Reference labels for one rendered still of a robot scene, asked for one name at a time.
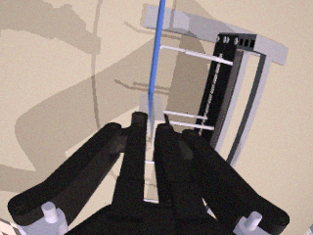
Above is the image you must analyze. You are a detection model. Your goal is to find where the blue cable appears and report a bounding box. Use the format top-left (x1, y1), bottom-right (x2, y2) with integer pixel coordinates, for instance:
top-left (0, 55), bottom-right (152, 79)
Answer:
top-left (148, 0), bottom-right (165, 119)

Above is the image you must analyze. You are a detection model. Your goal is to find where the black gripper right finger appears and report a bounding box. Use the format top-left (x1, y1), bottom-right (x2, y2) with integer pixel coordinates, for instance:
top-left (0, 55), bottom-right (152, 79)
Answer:
top-left (150, 95), bottom-right (290, 235)

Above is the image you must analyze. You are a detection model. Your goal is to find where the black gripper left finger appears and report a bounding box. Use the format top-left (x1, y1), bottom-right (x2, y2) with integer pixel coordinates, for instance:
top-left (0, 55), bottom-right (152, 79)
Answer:
top-left (7, 94), bottom-right (150, 235)

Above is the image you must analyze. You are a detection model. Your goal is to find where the grey patch panel rack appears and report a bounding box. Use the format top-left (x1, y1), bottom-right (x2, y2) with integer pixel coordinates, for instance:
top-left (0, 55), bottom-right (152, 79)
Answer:
top-left (159, 8), bottom-right (289, 168)

